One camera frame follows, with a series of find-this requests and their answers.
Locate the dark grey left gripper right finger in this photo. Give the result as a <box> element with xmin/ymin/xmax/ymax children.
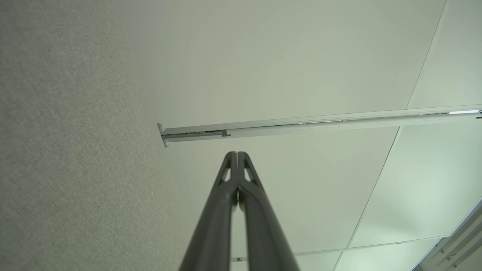
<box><xmin>237</xmin><ymin>151</ymin><xmax>300</xmax><ymax>271</ymax></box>

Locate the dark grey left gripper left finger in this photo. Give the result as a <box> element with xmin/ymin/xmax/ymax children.
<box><xmin>179</xmin><ymin>151</ymin><xmax>239</xmax><ymax>271</ymax></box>

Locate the grey fabric sofa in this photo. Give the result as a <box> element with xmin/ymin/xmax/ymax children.
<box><xmin>0</xmin><ymin>0</ymin><xmax>196</xmax><ymax>271</ymax></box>

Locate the grey partition post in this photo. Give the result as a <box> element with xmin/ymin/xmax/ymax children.
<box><xmin>157</xmin><ymin>104</ymin><xmax>482</xmax><ymax>148</ymax></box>

